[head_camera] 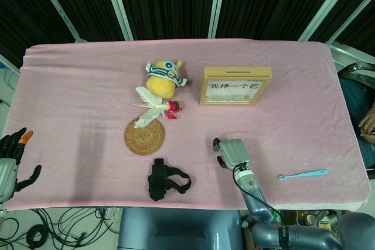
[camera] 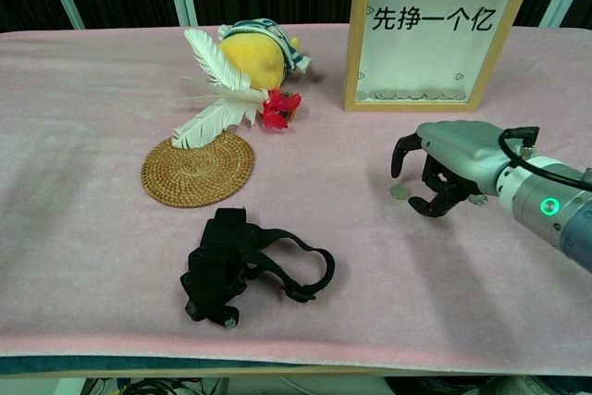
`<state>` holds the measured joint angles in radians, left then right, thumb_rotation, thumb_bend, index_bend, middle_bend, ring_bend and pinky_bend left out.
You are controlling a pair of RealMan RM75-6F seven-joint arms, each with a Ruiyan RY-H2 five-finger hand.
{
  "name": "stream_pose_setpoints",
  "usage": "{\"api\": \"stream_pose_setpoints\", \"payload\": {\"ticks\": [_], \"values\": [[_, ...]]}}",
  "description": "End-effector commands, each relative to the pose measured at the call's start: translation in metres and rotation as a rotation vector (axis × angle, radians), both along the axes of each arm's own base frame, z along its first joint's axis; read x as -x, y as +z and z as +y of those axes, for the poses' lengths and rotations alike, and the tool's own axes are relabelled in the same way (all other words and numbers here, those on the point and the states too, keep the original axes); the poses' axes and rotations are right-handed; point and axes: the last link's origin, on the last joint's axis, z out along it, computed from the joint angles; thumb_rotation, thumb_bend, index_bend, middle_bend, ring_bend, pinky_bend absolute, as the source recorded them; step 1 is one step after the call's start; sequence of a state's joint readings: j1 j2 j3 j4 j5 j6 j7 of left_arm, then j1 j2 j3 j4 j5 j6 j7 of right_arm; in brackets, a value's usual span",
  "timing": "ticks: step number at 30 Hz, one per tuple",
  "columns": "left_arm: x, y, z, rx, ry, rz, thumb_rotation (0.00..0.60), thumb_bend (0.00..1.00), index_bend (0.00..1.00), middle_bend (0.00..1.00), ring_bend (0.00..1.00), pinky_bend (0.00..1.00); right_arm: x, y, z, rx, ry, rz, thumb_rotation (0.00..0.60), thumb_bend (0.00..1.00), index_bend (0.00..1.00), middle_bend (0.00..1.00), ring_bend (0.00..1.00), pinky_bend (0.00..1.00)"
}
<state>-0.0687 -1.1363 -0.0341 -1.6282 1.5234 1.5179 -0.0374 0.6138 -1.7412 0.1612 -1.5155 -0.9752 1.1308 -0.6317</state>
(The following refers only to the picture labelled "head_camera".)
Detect pink table cloth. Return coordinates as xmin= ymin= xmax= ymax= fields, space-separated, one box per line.
xmin=4 ymin=40 xmax=369 ymax=212

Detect white feather toy red ribbon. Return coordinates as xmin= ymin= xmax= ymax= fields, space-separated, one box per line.
xmin=131 ymin=86 xmax=186 ymax=129

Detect aluminium partition post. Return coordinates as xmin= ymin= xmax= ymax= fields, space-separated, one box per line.
xmin=298 ymin=0 xmax=354 ymax=43
xmin=208 ymin=0 xmax=228 ymax=39
xmin=328 ymin=0 xmax=375 ymax=45
xmin=29 ymin=0 xmax=87 ymax=43
xmin=101 ymin=0 xmax=134 ymax=42

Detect black strap mount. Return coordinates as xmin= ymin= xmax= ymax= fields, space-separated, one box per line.
xmin=147 ymin=158 xmax=193 ymax=202

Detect row of silver coins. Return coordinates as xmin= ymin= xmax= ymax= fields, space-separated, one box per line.
xmin=206 ymin=94 xmax=255 ymax=101

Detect bystander bare hand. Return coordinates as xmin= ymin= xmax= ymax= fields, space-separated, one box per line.
xmin=359 ymin=111 xmax=375 ymax=142

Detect bystander blue jeans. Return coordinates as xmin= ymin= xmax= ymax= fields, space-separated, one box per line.
xmin=339 ymin=77 xmax=375 ymax=172

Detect light blue toothbrush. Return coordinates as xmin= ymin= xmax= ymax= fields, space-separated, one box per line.
xmin=277 ymin=169 xmax=329 ymax=181

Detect wooden money box frame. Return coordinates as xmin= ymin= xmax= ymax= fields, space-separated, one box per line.
xmin=200 ymin=66 xmax=272 ymax=106

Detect round woven rattan coaster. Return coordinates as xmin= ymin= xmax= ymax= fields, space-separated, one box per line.
xmin=124 ymin=117 xmax=166 ymax=156

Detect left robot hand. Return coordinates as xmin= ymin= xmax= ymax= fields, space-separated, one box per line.
xmin=0 ymin=127 xmax=42 ymax=204

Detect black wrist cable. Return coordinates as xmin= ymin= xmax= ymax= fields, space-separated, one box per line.
xmin=233 ymin=162 xmax=282 ymax=213

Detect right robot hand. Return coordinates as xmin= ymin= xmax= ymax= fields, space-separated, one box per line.
xmin=213 ymin=138 xmax=251 ymax=172

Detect blue grey robot torso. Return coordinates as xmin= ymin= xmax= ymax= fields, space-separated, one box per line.
xmin=118 ymin=207 xmax=244 ymax=250

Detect yellow plush toy striped scarf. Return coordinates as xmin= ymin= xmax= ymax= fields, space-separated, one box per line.
xmin=145 ymin=59 xmax=188 ymax=100

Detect black floor cable bundle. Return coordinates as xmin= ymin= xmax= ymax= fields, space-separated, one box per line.
xmin=0 ymin=207 xmax=120 ymax=250

